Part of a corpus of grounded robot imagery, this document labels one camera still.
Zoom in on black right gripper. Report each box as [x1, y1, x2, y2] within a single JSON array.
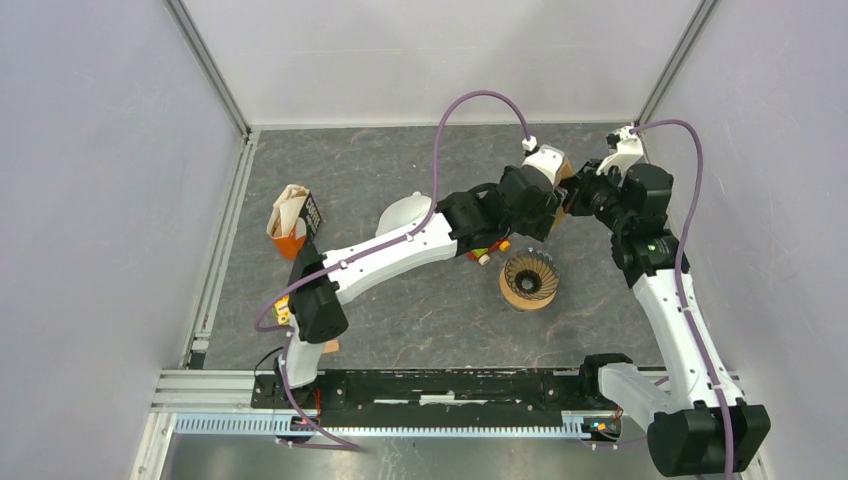
[[555, 159, 632, 233]]

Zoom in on brown paper coffee filter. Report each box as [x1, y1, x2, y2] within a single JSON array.
[[553, 157, 575, 229]]

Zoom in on grey ribbed coffee dripper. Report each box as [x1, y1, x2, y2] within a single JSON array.
[[502, 248, 560, 301]]

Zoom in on wooden ring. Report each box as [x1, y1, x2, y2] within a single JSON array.
[[498, 278, 559, 314]]

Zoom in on white paper coffee filter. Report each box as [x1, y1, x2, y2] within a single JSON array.
[[375, 191, 431, 237]]

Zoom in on orange black coffee filter box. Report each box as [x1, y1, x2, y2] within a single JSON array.
[[266, 184, 323, 260]]

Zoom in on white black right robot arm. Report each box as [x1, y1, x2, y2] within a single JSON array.
[[561, 160, 771, 477]]

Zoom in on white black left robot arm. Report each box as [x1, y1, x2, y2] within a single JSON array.
[[275, 165, 574, 408]]

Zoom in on red toy brick car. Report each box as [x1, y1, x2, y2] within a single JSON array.
[[467, 238, 511, 266]]

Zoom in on small wooden rectangular block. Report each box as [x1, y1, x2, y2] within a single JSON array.
[[323, 339, 340, 354]]

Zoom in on yellow green toy cube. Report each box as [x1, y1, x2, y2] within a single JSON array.
[[273, 295, 291, 326]]

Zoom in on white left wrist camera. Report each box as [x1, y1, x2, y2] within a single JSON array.
[[521, 136, 568, 186]]

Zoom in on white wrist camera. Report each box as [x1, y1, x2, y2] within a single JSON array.
[[521, 136, 568, 186], [595, 125, 644, 176]]

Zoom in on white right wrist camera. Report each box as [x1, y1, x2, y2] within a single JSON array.
[[595, 125, 644, 176]]

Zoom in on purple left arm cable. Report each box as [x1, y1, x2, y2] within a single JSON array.
[[254, 89, 535, 453]]

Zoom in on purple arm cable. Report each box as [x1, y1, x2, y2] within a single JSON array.
[[254, 89, 535, 453], [629, 119, 737, 480]]

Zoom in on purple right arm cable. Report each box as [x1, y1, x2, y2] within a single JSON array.
[[629, 119, 737, 480]]

